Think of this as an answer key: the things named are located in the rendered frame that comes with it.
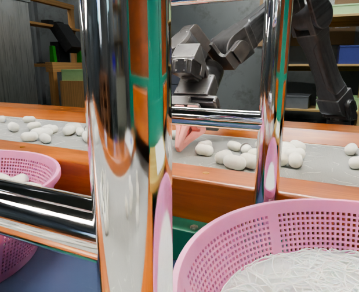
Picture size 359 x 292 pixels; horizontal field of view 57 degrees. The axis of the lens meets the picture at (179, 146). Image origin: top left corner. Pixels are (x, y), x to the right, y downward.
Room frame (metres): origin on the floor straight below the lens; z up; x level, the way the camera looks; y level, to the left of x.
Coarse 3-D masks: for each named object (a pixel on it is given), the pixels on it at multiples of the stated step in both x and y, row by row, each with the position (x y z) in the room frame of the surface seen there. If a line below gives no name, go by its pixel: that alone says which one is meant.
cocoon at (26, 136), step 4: (24, 132) 0.66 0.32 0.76; (28, 132) 0.66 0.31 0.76; (32, 132) 0.66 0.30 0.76; (20, 136) 0.66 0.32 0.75; (24, 136) 0.65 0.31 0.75; (28, 136) 0.66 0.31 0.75; (32, 136) 0.66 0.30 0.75; (36, 136) 0.66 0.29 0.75; (24, 140) 0.66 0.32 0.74; (28, 140) 0.66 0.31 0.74; (32, 140) 0.66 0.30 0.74
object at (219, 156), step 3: (225, 150) 0.51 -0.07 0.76; (228, 150) 0.51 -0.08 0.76; (216, 153) 0.50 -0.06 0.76; (219, 153) 0.50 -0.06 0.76; (222, 153) 0.50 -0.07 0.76; (225, 153) 0.50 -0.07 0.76; (228, 153) 0.50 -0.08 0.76; (231, 153) 0.51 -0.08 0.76; (216, 156) 0.50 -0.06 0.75; (219, 156) 0.49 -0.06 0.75; (222, 156) 0.49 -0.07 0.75; (216, 159) 0.50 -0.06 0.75; (219, 159) 0.49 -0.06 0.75; (222, 159) 0.49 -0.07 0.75; (219, 162) 0.49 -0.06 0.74; (222, 162) 0.49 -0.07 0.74
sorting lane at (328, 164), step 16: (0, 128) 0.81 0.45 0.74; (48, 144) 0.64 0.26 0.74; (64, 144) 0.64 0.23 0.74; (80, 144) 0.64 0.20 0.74; (192, 144) 0.64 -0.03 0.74; (224, 144) 0.64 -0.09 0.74; (176, 160) 0.52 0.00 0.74; (192, 160) 0.52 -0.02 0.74; (208, 160) 0.52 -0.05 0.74; (288, 160) 0.52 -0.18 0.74; (304, 160) 0.52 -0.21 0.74; (320, 160) 0.52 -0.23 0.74; (336, 160) 0.52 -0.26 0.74; (288, 176) 0.44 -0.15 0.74; (304, 176) 0.44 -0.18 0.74; (320, 176) 0.44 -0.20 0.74; (336, 176) 0.44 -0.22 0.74; (352, 176) 0.44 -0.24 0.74
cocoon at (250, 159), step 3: (243, 153) 0.49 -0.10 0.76; (246, 153) 0.49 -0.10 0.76; (243, 156) 0.48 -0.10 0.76; (246, 156) 0.48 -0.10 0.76; (249, 156) 0.47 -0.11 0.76; (252, 156) 0.47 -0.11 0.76; (255, 156) 0.47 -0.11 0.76; (246, 159) 0.47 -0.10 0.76; (249, 159) 0.47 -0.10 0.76; (252, 159) 0.47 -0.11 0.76; (255, 159) 0.47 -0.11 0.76; (246, 162) 0.47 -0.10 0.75; (249, 162) 0.47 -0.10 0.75; (252, 162) 0.46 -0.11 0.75; (255, 162) 0.46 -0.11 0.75; (246, 165) 0.47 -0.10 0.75; (249, 165) 0.47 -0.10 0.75; (252, 165) 0.46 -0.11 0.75; (255, 165) 0.46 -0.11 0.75; (249, 168) 0.47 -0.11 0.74; (252, 168) 0.47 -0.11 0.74
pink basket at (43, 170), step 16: (0, 160) 0.47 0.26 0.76; (16, 160) 0.46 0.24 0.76; (32, 160) 0.45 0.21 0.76; (48, 160) 0.43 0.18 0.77; (32, 176) 0.44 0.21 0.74; (48, 176) 0.42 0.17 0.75; (0, 240) 0.28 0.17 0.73; (16, 240) 0.30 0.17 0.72; (0, 256) 0.29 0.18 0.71; (16, 256) 0.31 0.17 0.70; (0, 272) 0.29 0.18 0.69
